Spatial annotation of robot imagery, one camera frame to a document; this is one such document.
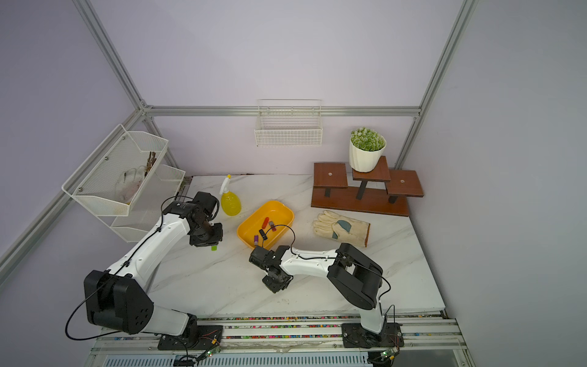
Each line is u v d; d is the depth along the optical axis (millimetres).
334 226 983
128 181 782
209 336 728
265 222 1020
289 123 956
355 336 732
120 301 410
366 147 819
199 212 614
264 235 978
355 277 469
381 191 1146
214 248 801
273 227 1010
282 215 1039
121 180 777
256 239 964
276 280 733
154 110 928
